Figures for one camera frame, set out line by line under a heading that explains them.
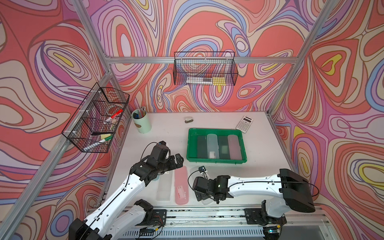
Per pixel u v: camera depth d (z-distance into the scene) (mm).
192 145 989
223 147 988
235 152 964
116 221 521
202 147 986
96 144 716
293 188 463
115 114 767
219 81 910
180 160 692
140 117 986
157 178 860
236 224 733
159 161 585
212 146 988
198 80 820
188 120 1148
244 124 1111
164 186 853
